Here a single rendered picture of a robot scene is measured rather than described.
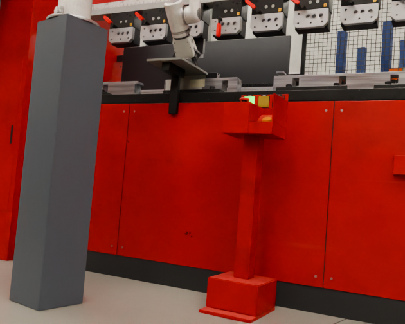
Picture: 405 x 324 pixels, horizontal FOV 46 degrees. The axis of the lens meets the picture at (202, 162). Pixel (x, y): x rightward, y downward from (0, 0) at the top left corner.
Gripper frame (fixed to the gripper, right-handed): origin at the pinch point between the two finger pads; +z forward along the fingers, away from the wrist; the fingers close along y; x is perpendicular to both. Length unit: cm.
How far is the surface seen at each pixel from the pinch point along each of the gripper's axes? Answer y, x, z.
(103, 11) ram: 56, -23, -24
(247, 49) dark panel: -7, -58, 17
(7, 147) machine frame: 94, 44, 21
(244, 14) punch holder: -24.3, -20.5, -15.8
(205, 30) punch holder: -3.9, -17.4, -10.9
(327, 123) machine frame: -69, 26, 15
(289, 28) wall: 88, -466, 154
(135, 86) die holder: 32.3, 3.0, 8.1
